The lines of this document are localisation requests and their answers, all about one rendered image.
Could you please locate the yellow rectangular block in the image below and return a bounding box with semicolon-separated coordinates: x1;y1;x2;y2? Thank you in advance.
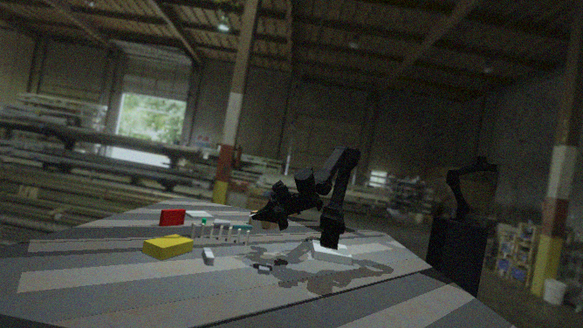
142;234;194;260

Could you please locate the red block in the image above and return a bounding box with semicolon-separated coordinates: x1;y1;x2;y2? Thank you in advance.
159;209;186;226

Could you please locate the tan rectangular block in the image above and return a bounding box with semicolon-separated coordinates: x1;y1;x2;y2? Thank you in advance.
249;210;278;229

